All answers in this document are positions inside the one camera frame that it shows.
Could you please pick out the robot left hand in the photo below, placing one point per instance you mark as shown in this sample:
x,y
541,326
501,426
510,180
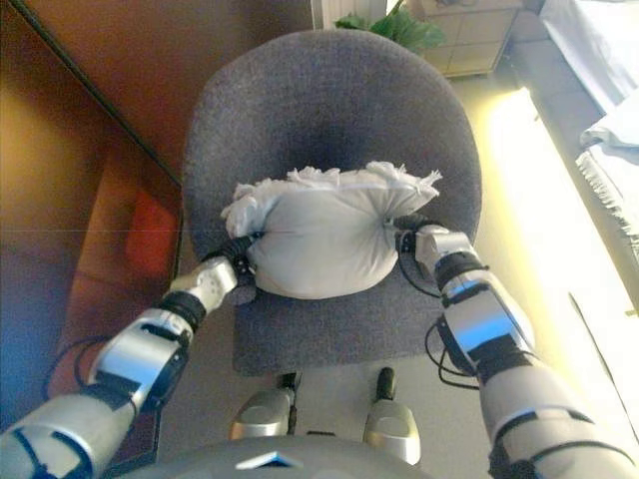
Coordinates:
x,y
239,245

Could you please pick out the white tasselled cushion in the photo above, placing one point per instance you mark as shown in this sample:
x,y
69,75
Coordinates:
x,y
324,239

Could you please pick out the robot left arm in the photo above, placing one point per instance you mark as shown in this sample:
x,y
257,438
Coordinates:
x,y
135,359

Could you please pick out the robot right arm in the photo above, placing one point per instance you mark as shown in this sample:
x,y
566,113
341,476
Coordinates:
x,y
479,324

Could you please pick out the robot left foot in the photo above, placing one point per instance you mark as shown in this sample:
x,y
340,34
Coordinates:
x,y
288,383

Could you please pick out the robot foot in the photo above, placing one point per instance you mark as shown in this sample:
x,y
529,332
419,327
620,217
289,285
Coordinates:
x,y
288,383
387,381

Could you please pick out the grey fabric armchair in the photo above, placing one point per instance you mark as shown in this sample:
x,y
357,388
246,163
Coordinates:
x,y
324,100

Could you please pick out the robot left leg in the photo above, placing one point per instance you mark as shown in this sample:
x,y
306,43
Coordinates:
x,y
262,414

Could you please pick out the brown wooden cabinet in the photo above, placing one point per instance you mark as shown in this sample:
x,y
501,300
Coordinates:
x,y
75,174

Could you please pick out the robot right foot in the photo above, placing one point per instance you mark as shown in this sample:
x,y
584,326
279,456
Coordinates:
x,y
387,381

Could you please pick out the silver robot torso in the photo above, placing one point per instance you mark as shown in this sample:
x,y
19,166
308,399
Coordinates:
x,y
199,464

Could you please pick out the white robot body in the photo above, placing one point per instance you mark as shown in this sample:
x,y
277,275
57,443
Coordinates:
x,y
392,429

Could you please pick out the green leafy plant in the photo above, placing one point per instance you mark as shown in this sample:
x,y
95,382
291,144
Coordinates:
x,y
399,30

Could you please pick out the white drawer cabinet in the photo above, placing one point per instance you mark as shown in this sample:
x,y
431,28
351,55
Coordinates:
x,y
469,45

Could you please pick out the fringed pale blanket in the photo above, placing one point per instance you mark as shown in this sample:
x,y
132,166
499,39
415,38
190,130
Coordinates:
x,y
619,199

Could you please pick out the pale blue cloth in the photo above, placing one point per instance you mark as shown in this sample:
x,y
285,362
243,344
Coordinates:
x,y
619,132

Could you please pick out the white sheet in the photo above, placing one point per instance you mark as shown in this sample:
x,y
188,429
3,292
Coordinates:
x,y
599,45

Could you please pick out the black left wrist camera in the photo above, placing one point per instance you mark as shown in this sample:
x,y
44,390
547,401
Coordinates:
x,y
244,264

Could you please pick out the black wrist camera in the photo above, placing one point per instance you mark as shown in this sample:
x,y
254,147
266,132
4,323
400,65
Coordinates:
x,y
244,264
406,243

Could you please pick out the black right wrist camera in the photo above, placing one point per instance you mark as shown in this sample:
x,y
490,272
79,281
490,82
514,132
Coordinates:
x,y
406,243

